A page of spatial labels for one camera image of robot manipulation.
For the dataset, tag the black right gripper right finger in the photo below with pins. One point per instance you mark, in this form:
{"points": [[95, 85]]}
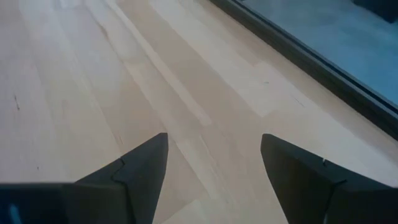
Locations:
{"points": [[295, 183]]}

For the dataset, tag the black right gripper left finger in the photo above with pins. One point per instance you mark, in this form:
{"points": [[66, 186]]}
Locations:
{"points": [[143, 180]]}

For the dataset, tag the black table frame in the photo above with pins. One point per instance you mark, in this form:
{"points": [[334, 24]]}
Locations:
{"points": [[311, 65]]}

